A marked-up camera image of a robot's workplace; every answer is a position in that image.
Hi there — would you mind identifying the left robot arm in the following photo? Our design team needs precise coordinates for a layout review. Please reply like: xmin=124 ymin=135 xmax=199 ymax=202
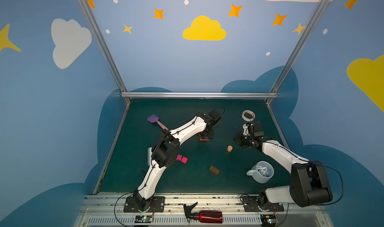
xmin=133 ymin=110 xmax=221 ymax=212

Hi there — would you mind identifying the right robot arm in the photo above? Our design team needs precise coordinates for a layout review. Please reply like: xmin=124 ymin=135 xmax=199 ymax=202
xmin=234 ymin=132 xmax=333 ymax=211

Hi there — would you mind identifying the brown wood block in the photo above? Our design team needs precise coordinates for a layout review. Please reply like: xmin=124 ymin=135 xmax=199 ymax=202
xmin=209 ymin=165 xmax=220 ymax=176

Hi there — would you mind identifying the white tape roll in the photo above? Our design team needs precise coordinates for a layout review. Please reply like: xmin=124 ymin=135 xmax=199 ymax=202
xmin=242 ymin=110 xmax=256 ymax=122

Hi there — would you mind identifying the light blue mug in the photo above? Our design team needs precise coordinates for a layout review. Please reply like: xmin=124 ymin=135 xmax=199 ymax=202
xmin=246 ymin=161 xmax=275 ymax=184

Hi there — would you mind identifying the purple pink toy spatula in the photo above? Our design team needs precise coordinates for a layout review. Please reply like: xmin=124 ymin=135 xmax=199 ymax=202
xmin=147 ymin=114 xmax=168 ymax=130

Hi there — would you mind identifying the silver metal can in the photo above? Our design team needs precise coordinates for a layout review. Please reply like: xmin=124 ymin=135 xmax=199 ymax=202
xmin=147 ymin=147 xmax=152 ymax=166

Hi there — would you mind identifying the right controller board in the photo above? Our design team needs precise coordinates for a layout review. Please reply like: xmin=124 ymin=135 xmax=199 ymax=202
xmin=260 ymin=215 xmax=278 ymax=227

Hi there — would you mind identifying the controller board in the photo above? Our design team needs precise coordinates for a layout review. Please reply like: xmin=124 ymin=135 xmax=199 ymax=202
xmin=260 ymin=215 xmax=278 ymax=227
xmin=135 ymin=216 xmax=154 ymax=224

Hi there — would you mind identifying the red spray bottle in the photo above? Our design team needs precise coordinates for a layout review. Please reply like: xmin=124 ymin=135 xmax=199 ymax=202
xmin=183 ymin=202 xmax=223 ymax=224

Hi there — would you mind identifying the left controller board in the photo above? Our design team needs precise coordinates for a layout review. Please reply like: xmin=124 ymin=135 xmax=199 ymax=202
xmin=135 ymin=216 xmax=154 ymax=224

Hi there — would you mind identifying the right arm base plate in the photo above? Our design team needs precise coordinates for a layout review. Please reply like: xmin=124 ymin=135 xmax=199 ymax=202
xmin=240 ymin=195 xmax=285 ymax=212

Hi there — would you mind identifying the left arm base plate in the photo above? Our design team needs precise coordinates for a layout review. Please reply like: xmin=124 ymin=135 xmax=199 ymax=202
xmin=123 ymin=196 xmax=165 ymax=213

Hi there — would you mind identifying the aluminium frame rail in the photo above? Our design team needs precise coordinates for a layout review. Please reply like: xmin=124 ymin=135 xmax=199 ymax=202
xmin=121 ymin=91 xmax=278 ymax=99

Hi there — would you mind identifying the aluminium corner post right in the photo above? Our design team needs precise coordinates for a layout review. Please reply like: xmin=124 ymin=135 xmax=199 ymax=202
xmin=266 ymin=0 xmax=331 ymax=106

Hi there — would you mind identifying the aluminium corner post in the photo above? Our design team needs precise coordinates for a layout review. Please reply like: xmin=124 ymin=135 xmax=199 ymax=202
xmin=77 ymin=0 xmax=127 ymax=94
xmin=266 ymin=0 xmax=331 ymax=106

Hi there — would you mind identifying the aluminium corner post left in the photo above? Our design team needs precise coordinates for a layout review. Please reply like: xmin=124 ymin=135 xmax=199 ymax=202
xmin=77 ymin=0 xmax=127 ymax=94

